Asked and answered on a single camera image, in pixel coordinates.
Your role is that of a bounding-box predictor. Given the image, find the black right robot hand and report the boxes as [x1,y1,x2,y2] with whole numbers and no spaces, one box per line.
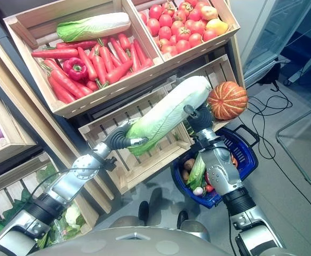
[183,104,214,133]

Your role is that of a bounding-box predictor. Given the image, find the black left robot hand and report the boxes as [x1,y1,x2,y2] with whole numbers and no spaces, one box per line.
[106,119,149,153]

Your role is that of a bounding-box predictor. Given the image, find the large napa cabbage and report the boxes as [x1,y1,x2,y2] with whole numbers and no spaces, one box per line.
[125,75,213,157]

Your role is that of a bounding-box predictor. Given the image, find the blue plastic shopping basket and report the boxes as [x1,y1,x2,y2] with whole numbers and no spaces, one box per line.
[170,125,260,209]

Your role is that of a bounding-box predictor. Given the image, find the bagged green vegetables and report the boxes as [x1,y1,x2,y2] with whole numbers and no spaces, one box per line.
[36,210,86,249]

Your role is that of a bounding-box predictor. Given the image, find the orange striped pumpkin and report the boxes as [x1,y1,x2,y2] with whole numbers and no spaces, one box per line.
[206,81,249,121]

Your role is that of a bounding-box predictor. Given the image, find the empty slatted wooden crate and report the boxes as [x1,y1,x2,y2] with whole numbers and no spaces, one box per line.
[77,84,193,196]

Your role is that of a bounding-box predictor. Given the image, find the wooden crate with carrots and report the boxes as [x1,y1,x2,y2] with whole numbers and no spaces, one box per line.
[2,0,164,119]

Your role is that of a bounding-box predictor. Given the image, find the green leafy cabbage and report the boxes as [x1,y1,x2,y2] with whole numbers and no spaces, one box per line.
[186,152,207,190]

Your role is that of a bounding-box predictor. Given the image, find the wooden crate with pumpkin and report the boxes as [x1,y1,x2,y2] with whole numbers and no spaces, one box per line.
[168,54,247,132]

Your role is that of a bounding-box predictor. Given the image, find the orange carrot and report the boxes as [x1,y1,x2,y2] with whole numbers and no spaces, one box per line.
[91,54,108,86]
[133,38,148,66]
[129,42,141,73]
[140,57,155,69]
[85,79,100,92]
[55,39,99,50]
[39,58,68,78]
[46,68,85,100]
[117,32,132,52]
[77,46,99,82]
[31,47,80,60]
[74,81,94,96]
[105,59,134,85]
[97,38,115,74]
[108,36,131,65]
[47,76,77,105]

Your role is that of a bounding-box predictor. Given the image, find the wooden crate with tomatoes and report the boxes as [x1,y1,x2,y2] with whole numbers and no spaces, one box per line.
[122,0,242,64]

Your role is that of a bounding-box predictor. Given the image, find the dark left robot foot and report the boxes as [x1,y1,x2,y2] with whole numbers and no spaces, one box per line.
[138,201,150,228]

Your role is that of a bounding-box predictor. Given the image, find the dark robot foot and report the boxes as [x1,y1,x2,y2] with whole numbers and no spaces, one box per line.
[176,210,189,230]
[138,201,150,228]

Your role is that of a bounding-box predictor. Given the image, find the dark green leafy vegetable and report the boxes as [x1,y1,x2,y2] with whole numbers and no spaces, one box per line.
[2,188,35,220]
[36,163,58,185]

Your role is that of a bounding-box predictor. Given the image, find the silver left robot leg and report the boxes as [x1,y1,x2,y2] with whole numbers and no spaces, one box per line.
[109,215,143,229]

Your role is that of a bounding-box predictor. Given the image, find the silver robot leg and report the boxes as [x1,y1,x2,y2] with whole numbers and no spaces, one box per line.
[109,215,143,229]
[180,219,212,241]

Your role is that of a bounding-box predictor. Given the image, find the red bell pepper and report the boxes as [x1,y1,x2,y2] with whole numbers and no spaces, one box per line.
[62,57,88,81]

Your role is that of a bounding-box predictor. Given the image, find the wooden shelf rack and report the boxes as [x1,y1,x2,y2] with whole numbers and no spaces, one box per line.
[0,0,249,222]

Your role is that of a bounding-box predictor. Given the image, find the white cauliflower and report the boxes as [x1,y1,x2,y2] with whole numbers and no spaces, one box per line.
[64,203,86,230]

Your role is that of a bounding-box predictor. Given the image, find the yellow orange fruit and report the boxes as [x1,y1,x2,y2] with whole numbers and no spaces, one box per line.
[205,18,229,36]

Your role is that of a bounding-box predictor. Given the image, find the dark right robot foot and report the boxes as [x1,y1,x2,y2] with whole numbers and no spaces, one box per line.
[176,210,189,230]

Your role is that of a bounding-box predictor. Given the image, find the grey robot torso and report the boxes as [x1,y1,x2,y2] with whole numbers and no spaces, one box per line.
[0,226,234,256]

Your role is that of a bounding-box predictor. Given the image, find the wooden crate with onions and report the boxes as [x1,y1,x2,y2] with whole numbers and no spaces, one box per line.
[0,82,38,172]

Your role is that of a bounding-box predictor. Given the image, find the red yellow apple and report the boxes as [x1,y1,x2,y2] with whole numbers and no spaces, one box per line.
[200,5,219,22]

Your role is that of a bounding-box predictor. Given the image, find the silver right robot leg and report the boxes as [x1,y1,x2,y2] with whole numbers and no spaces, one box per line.
[180,219,212,241]

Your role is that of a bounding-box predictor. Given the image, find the glass door cabinet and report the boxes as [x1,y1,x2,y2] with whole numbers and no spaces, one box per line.
[241,0,311,89]

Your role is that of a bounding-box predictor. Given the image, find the black basket handle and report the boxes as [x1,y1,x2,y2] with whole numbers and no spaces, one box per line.
[234,124,260,147]

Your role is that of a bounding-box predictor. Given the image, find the metal tube frame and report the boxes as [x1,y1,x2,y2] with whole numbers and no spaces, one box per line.
[274,103,311,193]

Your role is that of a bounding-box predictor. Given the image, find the black floor cable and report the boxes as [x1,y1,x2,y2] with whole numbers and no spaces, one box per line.
[246,78,311,200]

